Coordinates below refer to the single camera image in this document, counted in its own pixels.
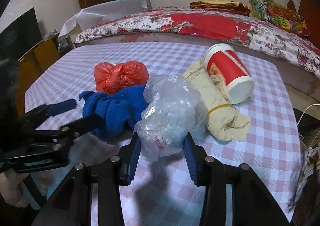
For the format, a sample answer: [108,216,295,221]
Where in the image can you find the clear plastic bag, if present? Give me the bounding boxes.
[136,75,209,158]

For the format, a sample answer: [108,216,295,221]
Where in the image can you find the red paper cup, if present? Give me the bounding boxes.
[204,43,255,104]

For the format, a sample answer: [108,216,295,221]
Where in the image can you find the yellow rubber band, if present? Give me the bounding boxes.
[207,103,236,118]

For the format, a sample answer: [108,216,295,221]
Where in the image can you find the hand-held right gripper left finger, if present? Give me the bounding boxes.
[32,132,142,226]

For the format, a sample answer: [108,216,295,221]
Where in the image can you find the white plastic cover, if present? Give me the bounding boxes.
[58,0,148,40]

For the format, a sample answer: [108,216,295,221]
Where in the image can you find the pale yellow cloth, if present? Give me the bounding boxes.
[182,60,251,141]

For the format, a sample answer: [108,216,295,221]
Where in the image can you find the folded red yellow blanket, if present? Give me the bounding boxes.
[189,0,252,16]

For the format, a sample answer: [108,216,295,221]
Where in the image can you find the red plastic bag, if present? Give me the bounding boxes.
[94,61,150,95]

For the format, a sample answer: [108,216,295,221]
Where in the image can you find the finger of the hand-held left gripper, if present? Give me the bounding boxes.
[24,98,77,123]
[59,113,103,139]

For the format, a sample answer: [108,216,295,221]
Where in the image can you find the colourful patterned pillow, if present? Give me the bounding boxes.
[248,0,307,32]

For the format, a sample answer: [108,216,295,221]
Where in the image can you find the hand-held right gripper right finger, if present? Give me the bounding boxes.
[184,132,292,226]

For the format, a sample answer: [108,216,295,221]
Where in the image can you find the red floral bedsheet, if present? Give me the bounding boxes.
[75,7,320,79]

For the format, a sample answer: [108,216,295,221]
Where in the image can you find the black television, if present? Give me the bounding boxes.
[0,7,43,62]

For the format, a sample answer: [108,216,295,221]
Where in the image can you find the red heart-shaped headboard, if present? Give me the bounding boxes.
[286,0,320,39]

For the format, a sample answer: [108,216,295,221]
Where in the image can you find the wooden cabinet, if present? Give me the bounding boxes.
[15,33,65,114]

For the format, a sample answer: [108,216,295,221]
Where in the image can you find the blue cloth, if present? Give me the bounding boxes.
[78,84,150,140]

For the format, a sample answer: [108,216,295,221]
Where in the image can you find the long white cable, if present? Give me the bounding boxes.
[296,102,320,126]

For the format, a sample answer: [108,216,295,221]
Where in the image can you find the pink checkered tablecloth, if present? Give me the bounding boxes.
[24,41,300,226]

